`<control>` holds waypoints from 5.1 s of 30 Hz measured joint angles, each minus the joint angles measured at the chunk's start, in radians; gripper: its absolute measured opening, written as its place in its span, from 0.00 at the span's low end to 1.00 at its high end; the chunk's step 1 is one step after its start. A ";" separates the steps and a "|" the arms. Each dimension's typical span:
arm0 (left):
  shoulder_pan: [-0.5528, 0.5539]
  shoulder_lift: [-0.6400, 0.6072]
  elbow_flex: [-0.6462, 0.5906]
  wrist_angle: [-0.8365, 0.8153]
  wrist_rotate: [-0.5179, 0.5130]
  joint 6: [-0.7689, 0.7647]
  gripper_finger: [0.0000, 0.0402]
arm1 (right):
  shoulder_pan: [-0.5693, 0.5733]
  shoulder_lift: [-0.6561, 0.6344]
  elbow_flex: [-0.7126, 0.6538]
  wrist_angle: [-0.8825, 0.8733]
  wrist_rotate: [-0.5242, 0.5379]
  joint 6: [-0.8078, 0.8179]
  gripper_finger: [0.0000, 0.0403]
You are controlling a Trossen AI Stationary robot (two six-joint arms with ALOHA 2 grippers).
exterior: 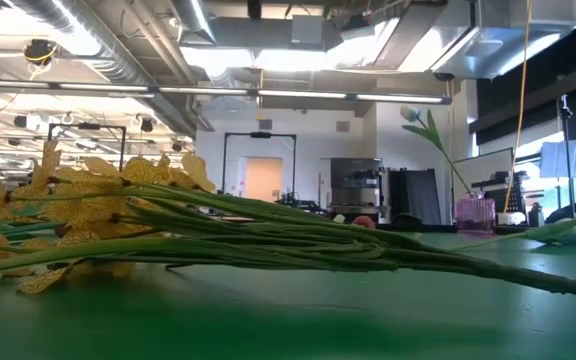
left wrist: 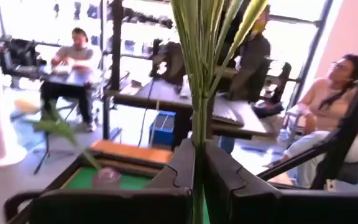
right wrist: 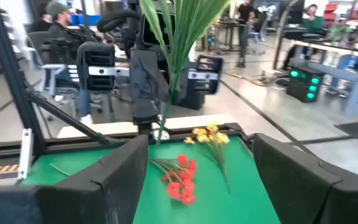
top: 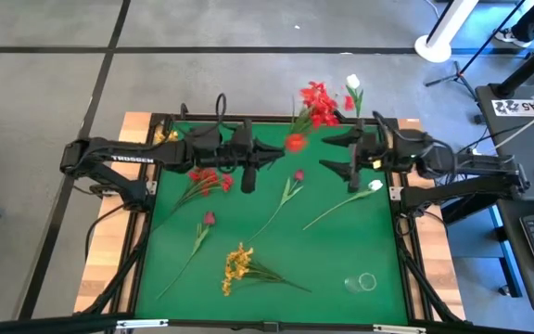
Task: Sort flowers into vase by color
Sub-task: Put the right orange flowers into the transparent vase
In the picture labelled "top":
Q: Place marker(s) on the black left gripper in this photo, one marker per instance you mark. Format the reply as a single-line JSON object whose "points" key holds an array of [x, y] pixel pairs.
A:
{"points": [[247, 158]]}

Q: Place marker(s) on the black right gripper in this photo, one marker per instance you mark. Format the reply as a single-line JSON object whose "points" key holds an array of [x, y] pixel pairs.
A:
{"points": [[371, 153]]}

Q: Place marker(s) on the white artificial tulip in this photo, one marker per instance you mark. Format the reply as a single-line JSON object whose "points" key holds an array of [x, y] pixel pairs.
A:
{"points": [[352, 81], [375, 185]]}

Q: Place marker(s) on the red artificial flower bunch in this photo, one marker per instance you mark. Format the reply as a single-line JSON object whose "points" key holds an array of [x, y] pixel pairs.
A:
{"points": [[207, 178], [318, 104]]}

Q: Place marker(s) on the yellow artificial flower bunch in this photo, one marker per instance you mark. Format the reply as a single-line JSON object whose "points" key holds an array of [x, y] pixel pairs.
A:
{"points": [[172, 137], [237, 266]]}

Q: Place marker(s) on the clear glass vase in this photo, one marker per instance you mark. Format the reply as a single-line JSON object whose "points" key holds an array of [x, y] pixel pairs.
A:
{"points": [[352, 285]]}

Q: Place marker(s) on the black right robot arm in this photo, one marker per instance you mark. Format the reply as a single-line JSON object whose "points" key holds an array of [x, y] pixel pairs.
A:
{"points": [[471, 185]]}

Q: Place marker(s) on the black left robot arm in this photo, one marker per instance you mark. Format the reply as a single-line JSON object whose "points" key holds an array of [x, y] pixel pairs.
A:
{"points": [[132, 155]]}

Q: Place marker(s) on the silver mounting plate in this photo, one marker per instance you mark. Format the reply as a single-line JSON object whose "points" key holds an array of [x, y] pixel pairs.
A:
{"points": [[396, 193], [151, 188]]}

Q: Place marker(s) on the green table mat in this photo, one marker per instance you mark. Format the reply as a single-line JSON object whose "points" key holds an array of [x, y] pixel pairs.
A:
{"points": [[332, 250]]}

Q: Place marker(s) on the white round-base pole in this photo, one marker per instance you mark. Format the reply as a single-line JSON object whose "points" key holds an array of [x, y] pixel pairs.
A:
{"points": [[434, 48]]}

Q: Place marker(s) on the black tripod stand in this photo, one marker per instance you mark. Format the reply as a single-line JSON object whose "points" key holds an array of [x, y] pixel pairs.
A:
{"points": [[458, 74]]}

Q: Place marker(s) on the white label sticker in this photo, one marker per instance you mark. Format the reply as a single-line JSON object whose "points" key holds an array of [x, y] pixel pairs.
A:
{"points": [[510, 106]]}

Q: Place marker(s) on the dark grey desk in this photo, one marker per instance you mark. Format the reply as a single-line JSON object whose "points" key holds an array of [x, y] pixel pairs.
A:
{"points": [[526, 153], [512, 260]]}

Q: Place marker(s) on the person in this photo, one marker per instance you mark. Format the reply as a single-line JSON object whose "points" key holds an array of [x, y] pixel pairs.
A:
{"points": [[531, 21]]}

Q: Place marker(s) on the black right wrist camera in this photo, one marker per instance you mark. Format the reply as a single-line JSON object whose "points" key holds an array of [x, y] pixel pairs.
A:
{"points": [[357, 127]]}

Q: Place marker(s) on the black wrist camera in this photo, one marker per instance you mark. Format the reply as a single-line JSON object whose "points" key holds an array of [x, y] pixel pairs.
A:
{"points": [[357, 127], [247, 130]]}

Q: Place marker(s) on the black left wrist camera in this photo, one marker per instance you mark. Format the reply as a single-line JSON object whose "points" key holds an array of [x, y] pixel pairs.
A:
{"points": [[247, 130]]}

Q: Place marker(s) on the black aluminium table frame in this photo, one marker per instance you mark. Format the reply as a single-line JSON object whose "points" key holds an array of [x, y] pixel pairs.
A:
{"points": [[271, 118]]}

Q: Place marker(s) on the black table-level camera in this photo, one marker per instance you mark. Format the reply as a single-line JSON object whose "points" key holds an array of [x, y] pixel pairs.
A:
{"points": [[270, 326]]}

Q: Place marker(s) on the silver frame bracket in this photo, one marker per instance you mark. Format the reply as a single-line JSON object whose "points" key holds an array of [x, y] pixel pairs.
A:
{"points": [[399, 329], [142, 324]]}

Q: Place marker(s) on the thick black desk post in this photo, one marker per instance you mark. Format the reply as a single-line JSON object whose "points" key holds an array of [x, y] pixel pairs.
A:
{"points": [[526, 67]]}

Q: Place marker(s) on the black overhead frame beam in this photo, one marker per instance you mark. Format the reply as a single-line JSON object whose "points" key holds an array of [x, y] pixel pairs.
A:
{"points": [[40, 325]]}

